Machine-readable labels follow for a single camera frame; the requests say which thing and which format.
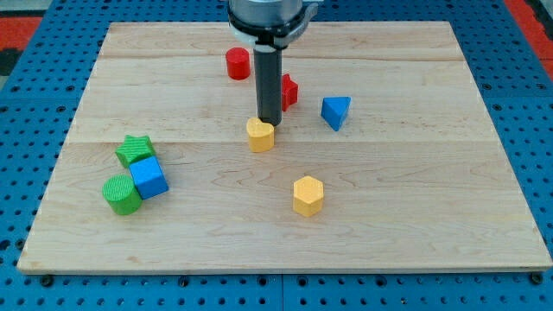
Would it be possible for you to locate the red star block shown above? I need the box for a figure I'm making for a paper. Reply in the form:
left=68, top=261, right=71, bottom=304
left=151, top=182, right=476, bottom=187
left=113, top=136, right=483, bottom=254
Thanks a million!
left=282, top=73, right=299, bottom=111

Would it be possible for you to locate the yellow heart block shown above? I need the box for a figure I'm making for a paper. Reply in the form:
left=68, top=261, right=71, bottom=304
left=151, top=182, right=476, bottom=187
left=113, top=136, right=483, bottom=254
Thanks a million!
left=246, top=117, right=275, bottom=153

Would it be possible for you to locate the green cylinder block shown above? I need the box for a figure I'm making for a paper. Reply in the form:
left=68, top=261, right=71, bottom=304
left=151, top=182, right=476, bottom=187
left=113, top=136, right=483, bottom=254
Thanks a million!
left=102, top=175, right=143, bottom=215

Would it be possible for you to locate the blue cube block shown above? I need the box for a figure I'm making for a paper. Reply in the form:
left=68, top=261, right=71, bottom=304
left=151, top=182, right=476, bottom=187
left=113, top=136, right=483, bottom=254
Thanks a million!
left=129, top=155, right=169, bottom=200

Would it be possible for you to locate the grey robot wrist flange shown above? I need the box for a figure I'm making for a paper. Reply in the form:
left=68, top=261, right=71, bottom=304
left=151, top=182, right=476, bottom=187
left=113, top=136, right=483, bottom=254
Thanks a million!
left=227, top=0, right=319, bottom=48

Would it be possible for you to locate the yellow hexagon block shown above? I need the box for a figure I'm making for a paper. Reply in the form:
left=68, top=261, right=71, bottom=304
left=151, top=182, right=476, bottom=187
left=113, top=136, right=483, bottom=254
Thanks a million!
left=293, top=176, right=324, bottom=217

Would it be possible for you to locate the green star block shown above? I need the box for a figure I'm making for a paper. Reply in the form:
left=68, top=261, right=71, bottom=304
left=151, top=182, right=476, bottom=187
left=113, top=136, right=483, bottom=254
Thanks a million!
left=115, top=135, right=156, bottom=168

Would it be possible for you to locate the red cylinder block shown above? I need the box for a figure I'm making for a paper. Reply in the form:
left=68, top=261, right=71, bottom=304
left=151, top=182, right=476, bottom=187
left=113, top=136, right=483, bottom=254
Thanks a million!
left=226, top=47, right=251, bottom=80

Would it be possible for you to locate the light wooden board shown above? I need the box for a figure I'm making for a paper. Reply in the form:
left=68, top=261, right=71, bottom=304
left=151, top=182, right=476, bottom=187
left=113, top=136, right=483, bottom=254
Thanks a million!
left=17, top=22, right=552, bottom=275

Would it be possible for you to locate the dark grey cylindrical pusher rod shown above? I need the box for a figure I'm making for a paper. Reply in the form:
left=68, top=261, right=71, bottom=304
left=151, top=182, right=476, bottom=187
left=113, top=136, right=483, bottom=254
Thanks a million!
left=254, top=49, right=282, bottom=126

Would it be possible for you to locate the blue triangle block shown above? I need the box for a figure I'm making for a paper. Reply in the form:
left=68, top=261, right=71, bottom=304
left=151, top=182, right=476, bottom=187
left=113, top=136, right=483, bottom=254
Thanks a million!
left=321, top=97, right=352, bottom=131

